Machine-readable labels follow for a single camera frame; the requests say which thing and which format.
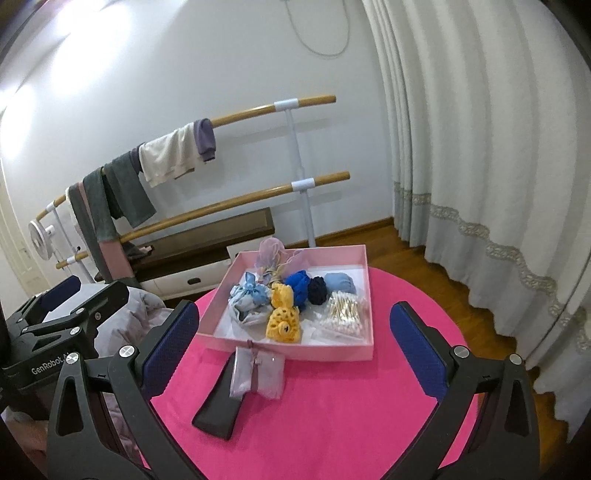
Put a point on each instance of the white barre post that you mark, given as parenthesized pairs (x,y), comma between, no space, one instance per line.
(298,152)
(62,230)

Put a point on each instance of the grey organza pouch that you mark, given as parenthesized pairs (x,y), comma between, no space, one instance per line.
(265,374)

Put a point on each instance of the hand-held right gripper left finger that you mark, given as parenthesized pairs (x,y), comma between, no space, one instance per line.
(168,346)

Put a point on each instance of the wooden barre rail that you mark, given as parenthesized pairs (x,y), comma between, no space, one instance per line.
(244,113)
(231,203)

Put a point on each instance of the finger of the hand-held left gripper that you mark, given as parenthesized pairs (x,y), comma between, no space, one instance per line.
(60,288)
(108,304)

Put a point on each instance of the small white fan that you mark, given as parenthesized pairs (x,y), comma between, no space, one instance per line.
(39,237)

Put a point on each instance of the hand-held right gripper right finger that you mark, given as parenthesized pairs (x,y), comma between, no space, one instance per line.
(415,350)

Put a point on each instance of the yellow crochet toy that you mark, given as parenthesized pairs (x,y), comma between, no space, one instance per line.
(282,318)

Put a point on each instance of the light blue scrunchie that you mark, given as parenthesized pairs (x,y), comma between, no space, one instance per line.
(340,282)

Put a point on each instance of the grey duvet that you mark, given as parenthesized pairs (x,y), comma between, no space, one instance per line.
(138,314)

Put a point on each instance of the pink cardboard box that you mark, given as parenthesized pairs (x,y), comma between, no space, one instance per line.
(217,323)

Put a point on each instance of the white door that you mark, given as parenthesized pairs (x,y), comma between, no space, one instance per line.
(18,240)

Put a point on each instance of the purple garment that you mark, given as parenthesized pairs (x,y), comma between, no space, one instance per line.
(205,138)

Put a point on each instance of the navy blue scrunchie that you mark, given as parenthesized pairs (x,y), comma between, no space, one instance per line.
(317,290)

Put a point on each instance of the low bench with drawers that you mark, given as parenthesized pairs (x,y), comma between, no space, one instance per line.
(198,249)

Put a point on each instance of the white curtain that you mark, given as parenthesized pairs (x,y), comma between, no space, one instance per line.
(485,138)

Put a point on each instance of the pink and grey garment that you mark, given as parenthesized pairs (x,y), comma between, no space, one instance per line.
(113,258)

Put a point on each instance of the grey-green garment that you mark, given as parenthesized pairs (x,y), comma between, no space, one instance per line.
(94,207)

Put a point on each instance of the black case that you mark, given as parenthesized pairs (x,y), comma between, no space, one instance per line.
(221,410)

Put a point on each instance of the purple organza pouch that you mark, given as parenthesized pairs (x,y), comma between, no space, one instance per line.
(272,256)

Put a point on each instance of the royal blue scrunchie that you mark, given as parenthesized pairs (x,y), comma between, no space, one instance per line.
(300,286)

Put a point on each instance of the dark grey towel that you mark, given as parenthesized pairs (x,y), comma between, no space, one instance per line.
(131,194)

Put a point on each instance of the cream garment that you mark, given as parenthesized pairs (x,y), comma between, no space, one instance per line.
(168,157)

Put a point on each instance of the clear bag of cotton swabs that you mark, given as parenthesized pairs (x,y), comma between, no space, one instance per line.
(344,316)

